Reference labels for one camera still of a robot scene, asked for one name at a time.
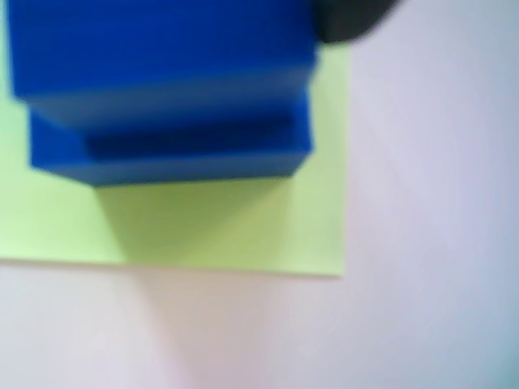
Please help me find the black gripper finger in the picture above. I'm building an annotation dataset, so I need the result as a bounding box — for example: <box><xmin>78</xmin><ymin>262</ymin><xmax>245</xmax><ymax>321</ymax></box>
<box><xmin>314</xmin><ymin>0</ymin><xmax>402</xmax><ymax>45</ymax></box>

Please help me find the green paper square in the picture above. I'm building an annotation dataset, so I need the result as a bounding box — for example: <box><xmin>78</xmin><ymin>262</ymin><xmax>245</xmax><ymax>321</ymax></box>
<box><xmin>0</xmin><ymin>40</ymin><xmax>353</xmax><ymax>280</ymax></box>

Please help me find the medium blue cube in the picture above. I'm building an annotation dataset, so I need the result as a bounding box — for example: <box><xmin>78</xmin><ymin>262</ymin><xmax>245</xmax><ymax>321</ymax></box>
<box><xmin>6</xmin><ymin>0</ymin><xmax>321</xmax><ymax>130</ymax></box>

